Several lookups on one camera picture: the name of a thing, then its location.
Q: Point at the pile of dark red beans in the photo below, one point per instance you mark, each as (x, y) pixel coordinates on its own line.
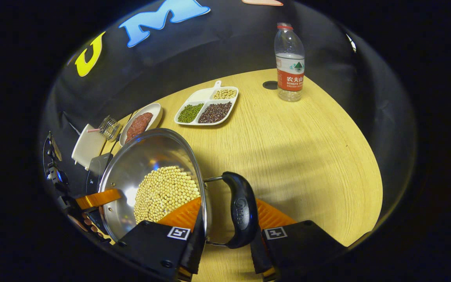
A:
(214, 112)

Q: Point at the black backdrop cloth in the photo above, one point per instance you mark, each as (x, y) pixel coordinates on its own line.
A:
(229, 43)

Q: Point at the clear plastic water bottle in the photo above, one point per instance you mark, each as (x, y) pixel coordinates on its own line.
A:
(289, 78)

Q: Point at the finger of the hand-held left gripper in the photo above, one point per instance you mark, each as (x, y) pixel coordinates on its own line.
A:
(98, 199)

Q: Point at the black induction cooktop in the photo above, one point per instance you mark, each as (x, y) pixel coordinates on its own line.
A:
(98, 168)

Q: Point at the white toaster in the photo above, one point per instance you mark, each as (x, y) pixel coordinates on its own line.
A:
(88, 147)

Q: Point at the red white striped straw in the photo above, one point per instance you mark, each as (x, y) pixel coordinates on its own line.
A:
(93, 130)

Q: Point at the brown meat patty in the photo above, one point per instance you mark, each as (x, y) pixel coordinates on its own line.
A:
(144, 120)
(133, 133)

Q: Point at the stainless steel pot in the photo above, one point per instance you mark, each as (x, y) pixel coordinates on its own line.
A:
(147, 156)

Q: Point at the pile of green mung beans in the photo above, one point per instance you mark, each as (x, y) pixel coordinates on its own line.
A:
(190, 112)

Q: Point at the round white plate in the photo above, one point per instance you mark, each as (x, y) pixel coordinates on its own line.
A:
(156, 111)

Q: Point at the white divided dish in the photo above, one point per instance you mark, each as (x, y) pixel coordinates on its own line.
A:
(202, 94)

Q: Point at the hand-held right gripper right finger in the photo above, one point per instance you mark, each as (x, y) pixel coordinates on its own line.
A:
(296, 244)

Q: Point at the large pile of soybeans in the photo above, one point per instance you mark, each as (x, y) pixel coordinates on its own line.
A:
(163, 192)

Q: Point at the small pile of soybeans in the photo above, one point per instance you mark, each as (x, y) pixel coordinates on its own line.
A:
(224, 94)

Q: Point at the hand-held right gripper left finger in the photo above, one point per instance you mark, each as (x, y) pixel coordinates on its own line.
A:
(151, 243)

